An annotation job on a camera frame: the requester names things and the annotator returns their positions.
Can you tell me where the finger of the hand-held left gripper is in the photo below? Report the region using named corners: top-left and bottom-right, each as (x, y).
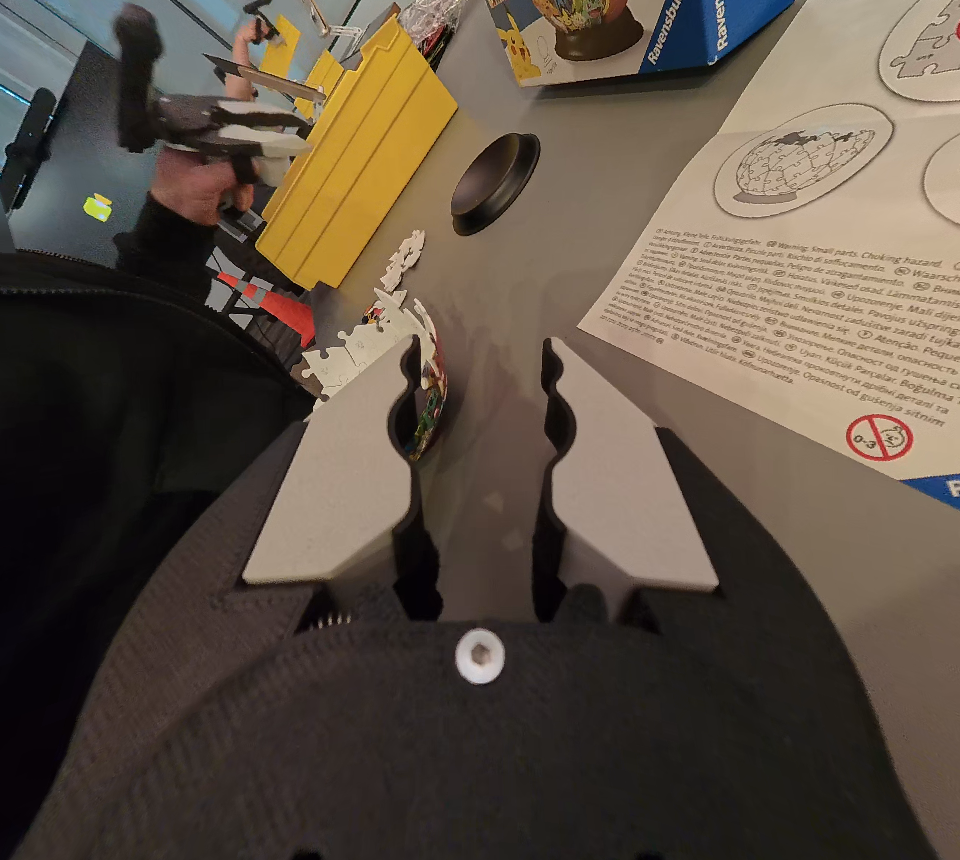
top-left (213, 108), bottom-right (310, 130)
top-left (172, 126), bottom-right (312, 158)

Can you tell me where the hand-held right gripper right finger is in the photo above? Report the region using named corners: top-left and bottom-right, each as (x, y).
top-left (529, 337), bottom-right (721, 623)

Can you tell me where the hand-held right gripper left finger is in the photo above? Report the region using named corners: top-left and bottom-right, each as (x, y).
top-left (243, 335), bottom-right (445, 621)

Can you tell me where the yellow plastic bin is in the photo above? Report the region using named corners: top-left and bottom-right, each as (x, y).
top-left (255, 18), bottom-right (459, 291)
top-left (258, 14), bottom-right (303, 85)
top-left (303, 50), bottom-right (346, 119)

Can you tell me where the half-built puzzle ball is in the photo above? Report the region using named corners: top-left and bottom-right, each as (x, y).
top-left (300, 290), bottom-right (453, 464)

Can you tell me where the person's left forearm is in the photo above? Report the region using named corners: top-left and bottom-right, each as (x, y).
top-left (112, 191), bottom-right (226, 299)

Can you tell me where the black round ball stand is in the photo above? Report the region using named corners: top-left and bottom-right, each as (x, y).
top-left (450, 133), bottom-right (541, 237)

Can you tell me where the person's left hand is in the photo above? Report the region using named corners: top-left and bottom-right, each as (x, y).
top-left (152, 151), bottom-right (258, 227)

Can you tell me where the thin side table top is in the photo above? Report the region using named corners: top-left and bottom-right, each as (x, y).
top-left (204, 53), bottom-right (329, 105)

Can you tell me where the large black panel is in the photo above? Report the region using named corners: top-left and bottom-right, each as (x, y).
top-left (0, 41), bottom-right (162, 261)

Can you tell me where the orange traffic cone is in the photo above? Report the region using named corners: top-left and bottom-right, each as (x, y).
top-left (217, 271), bottom-right (316, 351)

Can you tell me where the clear plastic bag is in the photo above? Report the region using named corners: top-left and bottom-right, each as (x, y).
top-left (397, 0), bottom-right (481, 62)

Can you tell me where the person's black jacket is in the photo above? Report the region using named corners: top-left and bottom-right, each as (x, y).
top-left (0, 252), bottom-right (316, 860)

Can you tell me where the paper instruction leaflet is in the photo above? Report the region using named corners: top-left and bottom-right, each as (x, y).
top-left (577, 0), bottom-right (960, 501)

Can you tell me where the black bar handle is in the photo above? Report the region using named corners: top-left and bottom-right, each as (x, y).
top-left (2, 87), bottom-right (59, 216)

